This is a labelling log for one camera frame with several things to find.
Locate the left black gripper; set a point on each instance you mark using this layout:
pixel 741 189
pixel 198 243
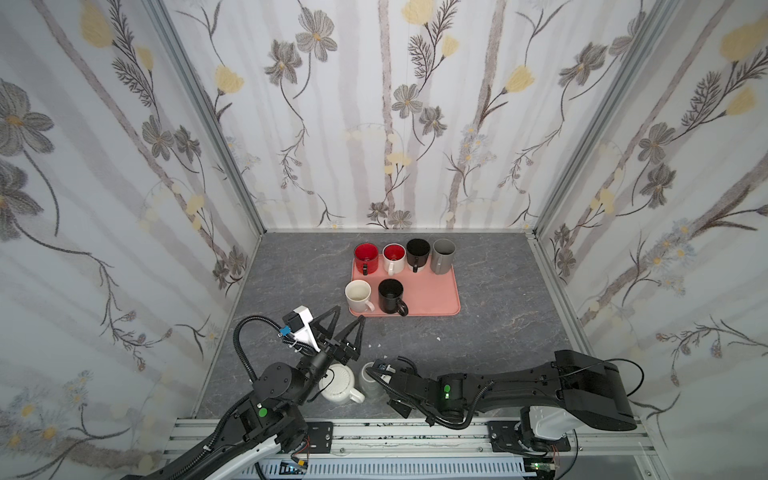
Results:
pixel 336 350

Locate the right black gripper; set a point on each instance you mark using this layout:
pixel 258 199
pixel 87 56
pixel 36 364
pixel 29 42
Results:
pixel 395 387

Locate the small grey mug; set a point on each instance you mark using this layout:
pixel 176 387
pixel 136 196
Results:
pixel 369 386

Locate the pale pink mug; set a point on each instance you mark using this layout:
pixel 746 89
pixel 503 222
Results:
pixel 358 295

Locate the black mug grey rim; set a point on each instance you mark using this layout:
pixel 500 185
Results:
pixel 391 300

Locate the red mug black handle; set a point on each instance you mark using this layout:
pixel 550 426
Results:
pixel 366 258

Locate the white mug red inside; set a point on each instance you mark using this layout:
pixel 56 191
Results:
pixel 394 258

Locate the pink plastic tray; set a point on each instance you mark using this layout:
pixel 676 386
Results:
pixel 425 293

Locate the black mug white base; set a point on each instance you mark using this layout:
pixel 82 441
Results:
pixel 417 253

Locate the tall grey mug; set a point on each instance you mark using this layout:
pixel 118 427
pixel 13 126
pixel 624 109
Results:
pixel 442 256

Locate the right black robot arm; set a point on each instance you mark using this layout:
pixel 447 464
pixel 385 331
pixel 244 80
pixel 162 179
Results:
pixel 570 391

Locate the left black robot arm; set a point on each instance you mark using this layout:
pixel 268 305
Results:
pixel 269 413

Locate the white ribbed-base mug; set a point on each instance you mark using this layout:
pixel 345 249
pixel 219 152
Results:
pixel 338 385

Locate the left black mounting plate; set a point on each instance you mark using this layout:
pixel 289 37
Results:
pixel 319 438

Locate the black mounting plate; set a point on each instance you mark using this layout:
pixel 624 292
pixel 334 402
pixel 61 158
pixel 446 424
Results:
pixel 504 435
pixel 319 438

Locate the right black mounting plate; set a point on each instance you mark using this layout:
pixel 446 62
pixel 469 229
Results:
pixel 504 435

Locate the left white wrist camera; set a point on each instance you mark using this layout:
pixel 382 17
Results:
pixel 297 332

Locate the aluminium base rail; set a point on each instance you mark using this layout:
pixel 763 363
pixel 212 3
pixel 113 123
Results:
pixel 411 438

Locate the white ventilated cable duct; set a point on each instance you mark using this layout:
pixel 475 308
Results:
pixel 399 468

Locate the left aluminium corner post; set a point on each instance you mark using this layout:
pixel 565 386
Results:
pixel 195 92

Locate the aluminium corner post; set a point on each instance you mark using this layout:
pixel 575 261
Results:
pixel 195 92
pixel 643 46

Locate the right aluminium corner post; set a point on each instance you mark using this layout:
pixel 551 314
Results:
pixel 643 46

